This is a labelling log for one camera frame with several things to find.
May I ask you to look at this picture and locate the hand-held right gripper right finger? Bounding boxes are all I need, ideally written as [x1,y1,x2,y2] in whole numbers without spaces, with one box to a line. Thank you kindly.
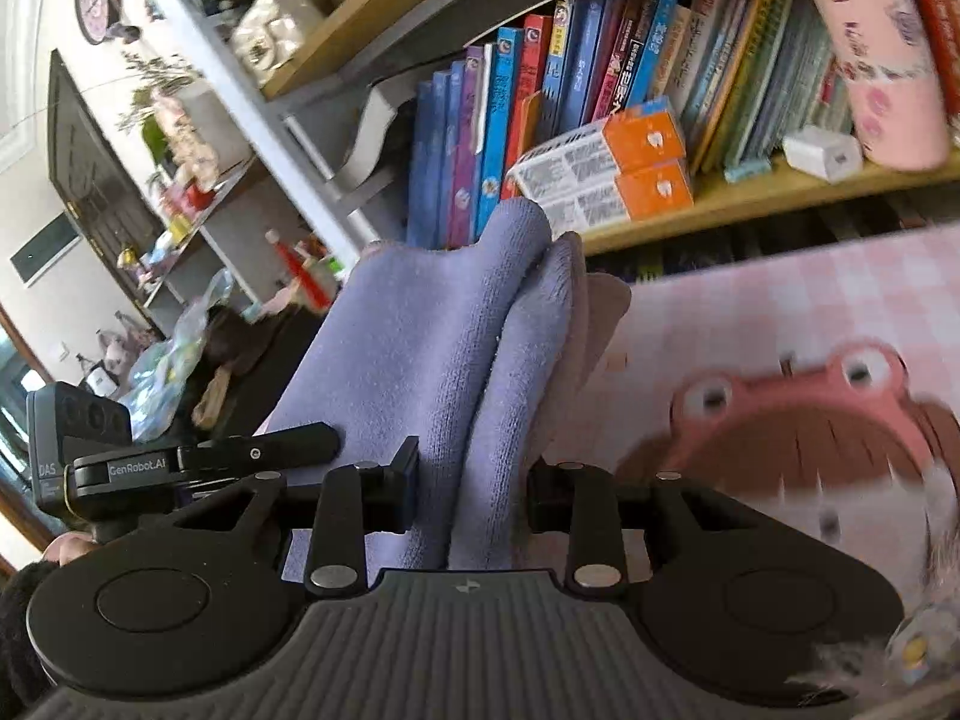
[529,460,758,593]

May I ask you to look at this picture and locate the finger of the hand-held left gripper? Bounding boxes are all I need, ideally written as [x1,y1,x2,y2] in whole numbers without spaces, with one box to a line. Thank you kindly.
[180,423,341,483]

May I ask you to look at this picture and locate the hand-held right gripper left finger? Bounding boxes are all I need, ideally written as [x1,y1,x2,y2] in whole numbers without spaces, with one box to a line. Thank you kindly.
[161,435,421,597]

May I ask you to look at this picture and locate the purple and pink knit sweater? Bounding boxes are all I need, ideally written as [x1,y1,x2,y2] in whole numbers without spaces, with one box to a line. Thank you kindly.
[262,197,632,572]

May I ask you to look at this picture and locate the person's left forearm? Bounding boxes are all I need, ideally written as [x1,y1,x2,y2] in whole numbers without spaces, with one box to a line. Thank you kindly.
[0,561,62,720]

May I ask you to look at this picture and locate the person's left hand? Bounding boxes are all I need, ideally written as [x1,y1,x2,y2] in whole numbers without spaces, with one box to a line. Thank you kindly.
[43,530,101,566]

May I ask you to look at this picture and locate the iridescent plastic bag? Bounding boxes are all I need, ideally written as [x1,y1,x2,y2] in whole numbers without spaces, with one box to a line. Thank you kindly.
[126,268,235,445]

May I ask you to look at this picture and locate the red tassel pen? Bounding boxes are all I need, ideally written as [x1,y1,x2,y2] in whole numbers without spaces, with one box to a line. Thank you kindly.
[265,228,332,314]

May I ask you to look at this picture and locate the pink checked printed tablecloth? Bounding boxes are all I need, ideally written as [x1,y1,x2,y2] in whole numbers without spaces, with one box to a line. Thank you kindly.
[540,221,960,715]

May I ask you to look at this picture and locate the black television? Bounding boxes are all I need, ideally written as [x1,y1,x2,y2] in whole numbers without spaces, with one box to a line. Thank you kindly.
[48,48,164,287]

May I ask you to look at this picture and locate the orange and white carton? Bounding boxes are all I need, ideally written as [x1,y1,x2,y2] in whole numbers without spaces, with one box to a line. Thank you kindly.
[505,97,688,182]
[525,160,695,231]

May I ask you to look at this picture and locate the flower bouquet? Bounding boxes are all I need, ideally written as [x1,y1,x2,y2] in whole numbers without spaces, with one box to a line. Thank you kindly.
[118,51,252,192]

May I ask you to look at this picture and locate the wooden bookshelf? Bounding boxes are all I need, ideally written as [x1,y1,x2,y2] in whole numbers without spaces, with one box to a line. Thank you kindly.
[259,0,960,257]

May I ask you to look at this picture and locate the row of colourful books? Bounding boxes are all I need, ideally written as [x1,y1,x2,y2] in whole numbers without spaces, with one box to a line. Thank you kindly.
[405,0,857,250]

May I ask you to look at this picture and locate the white charger cube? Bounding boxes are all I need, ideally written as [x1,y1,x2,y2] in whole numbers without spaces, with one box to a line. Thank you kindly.
[782,126,865,184]

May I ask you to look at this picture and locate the pink printed tumbler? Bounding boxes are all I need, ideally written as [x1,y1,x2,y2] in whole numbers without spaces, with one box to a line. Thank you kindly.
[793,0,955,172]

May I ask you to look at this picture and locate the white shelf post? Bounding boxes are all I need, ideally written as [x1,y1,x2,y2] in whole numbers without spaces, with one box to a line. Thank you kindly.
[141,0,395,260]

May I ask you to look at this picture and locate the white handbag with pearl handle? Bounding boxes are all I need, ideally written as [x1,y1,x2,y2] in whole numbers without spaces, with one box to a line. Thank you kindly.
[228,0,325,85]

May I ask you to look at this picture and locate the round wall clock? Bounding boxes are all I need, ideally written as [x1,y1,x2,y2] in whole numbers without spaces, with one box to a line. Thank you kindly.
[76,0,122,47]

